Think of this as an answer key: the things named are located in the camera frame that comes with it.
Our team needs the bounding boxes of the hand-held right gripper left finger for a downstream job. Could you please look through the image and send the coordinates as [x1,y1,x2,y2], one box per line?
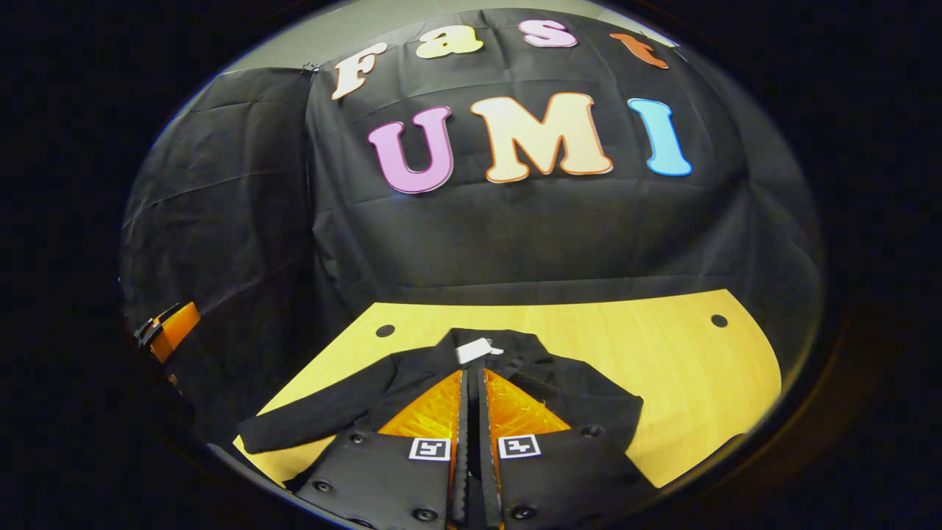
[293,368,472,530]

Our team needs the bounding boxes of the black jacket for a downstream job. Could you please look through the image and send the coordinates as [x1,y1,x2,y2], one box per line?
[237,328,645,494]

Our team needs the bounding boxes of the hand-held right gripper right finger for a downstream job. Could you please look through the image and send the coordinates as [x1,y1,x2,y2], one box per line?
[477,368,656,530]

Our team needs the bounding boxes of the black backdrop cloth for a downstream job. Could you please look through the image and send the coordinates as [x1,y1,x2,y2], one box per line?
[121,7,825,442]

